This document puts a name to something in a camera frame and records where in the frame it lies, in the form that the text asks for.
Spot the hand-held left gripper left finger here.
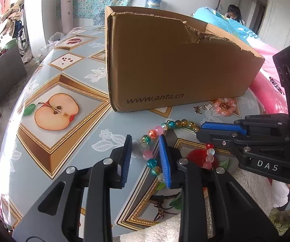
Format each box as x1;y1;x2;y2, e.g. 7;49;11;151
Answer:
12;134;133;242

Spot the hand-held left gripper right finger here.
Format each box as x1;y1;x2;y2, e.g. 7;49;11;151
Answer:
158;135;280;242

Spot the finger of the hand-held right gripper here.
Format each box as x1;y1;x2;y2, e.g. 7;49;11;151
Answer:
200;113;290;138
196;128;290;157

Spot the pink bead bracelet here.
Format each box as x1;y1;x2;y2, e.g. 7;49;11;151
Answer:
212;98;237;116

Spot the multicolour glass bead bracelet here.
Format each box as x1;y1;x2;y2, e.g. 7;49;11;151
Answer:
132;119;220;182

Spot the brown cardboard box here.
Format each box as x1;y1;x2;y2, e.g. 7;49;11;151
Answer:
104;5;265;113

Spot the person's right hand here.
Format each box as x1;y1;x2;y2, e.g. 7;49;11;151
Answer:
272;181;290;207

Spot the fruit print tablecloth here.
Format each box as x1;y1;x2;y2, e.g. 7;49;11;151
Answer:
0;25;266;235

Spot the pink bed blanket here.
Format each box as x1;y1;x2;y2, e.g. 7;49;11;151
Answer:
251;37;290;114

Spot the green patterned cloth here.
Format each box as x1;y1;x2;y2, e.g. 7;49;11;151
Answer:
271;208;290;230

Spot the blue printed quilt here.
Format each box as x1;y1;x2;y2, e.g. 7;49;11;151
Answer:
193;6;261;39

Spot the white plastic bag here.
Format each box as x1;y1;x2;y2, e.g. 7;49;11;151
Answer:
48;31;65;47

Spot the clear water bottle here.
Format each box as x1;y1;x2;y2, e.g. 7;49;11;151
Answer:
94;14;106;26

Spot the blue water bottle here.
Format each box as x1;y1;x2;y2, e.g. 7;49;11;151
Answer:
145;0;163;8

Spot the grey cabinet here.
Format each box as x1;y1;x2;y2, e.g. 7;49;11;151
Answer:
0;45;27;106

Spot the pale upright board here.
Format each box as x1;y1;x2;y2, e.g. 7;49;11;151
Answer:
61;0;74;34

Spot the wheelchair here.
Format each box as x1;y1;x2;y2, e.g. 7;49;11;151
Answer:
15;19;31;56

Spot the green basin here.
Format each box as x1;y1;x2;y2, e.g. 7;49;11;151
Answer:
5;38;17;50

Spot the pile of clothes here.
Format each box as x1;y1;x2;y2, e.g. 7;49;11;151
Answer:
0;0;25;34

